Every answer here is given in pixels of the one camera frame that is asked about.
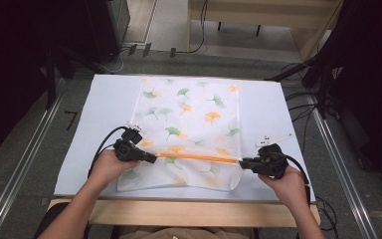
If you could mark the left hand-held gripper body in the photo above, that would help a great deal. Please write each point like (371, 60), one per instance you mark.
(127, 147)

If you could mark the black metal stand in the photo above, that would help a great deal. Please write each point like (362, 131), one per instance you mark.
(50, 79)
(323, 86)

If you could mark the white leaf print pillowcase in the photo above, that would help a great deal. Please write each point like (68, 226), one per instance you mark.
(192, 119)

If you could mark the person's right hand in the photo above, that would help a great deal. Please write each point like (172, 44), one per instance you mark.
(286, 189)

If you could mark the light wooden bench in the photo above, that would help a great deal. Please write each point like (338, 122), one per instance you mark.
(265, 11)

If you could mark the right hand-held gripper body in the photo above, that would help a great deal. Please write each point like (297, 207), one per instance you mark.
(270, 162)

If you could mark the wooden table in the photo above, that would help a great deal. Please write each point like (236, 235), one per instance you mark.
(185, 212)

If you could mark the dark curtain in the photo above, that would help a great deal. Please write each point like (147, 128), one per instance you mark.
(10, 66)
(371, 83)

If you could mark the person's tan trousers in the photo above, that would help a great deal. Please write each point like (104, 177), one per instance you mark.
(185, 234)

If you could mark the metal floor rail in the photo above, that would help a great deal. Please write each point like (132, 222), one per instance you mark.
(343, 166)
(20, 166)

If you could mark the pale blue table mat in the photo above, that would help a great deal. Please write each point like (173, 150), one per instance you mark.
(268, 109)

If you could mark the person's left hand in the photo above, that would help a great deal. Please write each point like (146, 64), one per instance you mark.
(109, 169)

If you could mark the black cabinet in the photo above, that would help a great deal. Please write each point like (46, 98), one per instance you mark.
(109, 26)

